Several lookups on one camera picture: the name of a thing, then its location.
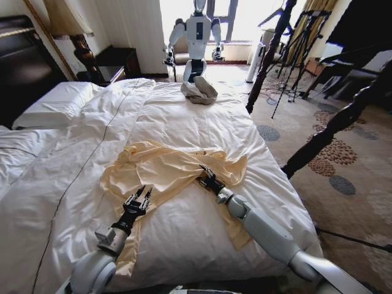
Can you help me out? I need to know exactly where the yellow curtain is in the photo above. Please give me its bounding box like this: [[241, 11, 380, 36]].
[[287, 0, 353, 59]]

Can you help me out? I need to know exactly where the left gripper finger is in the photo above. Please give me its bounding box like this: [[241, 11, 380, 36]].
[[139, 186, 154, 213], [122, 184, 146, 208]]

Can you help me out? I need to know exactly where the black camera tripod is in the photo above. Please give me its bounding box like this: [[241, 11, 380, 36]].
[[270, 9, 332, 120]]

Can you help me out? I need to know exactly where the white humanoid robot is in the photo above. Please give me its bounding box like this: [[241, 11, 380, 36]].
[[162, 0, 226, 83]]

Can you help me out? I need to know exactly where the thin black cable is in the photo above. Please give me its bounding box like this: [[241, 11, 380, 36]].
[[30, 87, 128, 294]]

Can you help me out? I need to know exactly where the dark wooden headboard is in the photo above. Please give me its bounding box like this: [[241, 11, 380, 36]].
[[0, 15, 69, 129]]

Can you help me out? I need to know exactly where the wooden armchair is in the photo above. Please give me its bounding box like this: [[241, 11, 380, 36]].
[[170, 42, 228, 82]]

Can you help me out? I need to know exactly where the white tower fan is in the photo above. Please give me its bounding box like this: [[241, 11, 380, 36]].
[[246, 42, 266, 85]]

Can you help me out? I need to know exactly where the black television screen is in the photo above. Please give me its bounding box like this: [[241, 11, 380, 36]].
[[325, 0, 392, 51]]

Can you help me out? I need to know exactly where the dark wooden clothes rack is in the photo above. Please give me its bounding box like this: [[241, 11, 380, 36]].
[[244, 0, 392, 180]]

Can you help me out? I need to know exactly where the pale yellow shirt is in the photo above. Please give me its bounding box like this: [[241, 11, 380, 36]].
[[99, 139, 254, 276]]

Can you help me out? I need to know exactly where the crumpled grey garment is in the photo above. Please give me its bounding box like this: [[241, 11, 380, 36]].
[[179, 75, 219, 106]]

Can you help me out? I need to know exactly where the thick black floor cable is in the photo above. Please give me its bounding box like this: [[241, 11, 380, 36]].
[[315, 227, 392, 249]]

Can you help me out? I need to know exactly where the dark desk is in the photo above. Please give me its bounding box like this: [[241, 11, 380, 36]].
[[302, 45, 392, 102]]

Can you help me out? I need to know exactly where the table lamp with wooden base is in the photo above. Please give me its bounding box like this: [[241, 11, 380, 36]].
[[42, 0, 104, 85]]

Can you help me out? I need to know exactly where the white sheer curtain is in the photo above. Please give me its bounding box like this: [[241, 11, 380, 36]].
[[97, 0, 170, 76]]

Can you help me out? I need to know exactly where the white pillow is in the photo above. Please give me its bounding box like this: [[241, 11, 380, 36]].
[[12, 81, 105, 130], [0, 125, 59, 197]]

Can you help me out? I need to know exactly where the dark wooden nightstand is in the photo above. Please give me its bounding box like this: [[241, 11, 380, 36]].
[[76, 45, 142, 87]]

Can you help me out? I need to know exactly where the white duvet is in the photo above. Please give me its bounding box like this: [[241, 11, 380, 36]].
[[0, 78, 325, 292]]

